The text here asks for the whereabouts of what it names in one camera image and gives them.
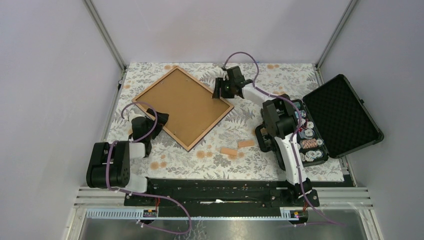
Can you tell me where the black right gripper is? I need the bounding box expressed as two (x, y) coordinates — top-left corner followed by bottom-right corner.
(211, 78), (234, 100)

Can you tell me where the brown backing board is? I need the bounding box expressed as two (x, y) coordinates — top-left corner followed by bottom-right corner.
(135, 68), (231, 148)

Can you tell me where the wooden picture frame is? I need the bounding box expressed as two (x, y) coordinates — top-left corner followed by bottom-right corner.
(131, 65), (235, 153)

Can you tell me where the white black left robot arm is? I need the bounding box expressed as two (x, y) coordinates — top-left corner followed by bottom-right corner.
(86, 108), (169, 206)

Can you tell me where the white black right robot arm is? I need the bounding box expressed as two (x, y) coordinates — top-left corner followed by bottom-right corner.
(212, 66), (312, 206)

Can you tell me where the small wooden block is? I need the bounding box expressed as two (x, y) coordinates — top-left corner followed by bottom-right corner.
(220, 147), (238, 156)
(237, 139), (255, 149)

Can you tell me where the floral table cloth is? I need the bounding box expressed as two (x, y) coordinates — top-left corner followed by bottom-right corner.
(96, 62), (345, 183)

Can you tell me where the black poker chip case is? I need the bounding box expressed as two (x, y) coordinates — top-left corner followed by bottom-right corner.
(292, 74), (384, 167)

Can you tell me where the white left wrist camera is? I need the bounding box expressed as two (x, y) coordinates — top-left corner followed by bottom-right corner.
(128, 110), (142, 122)

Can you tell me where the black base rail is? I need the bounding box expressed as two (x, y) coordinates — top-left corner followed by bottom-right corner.
(124, 178), (320, 218)

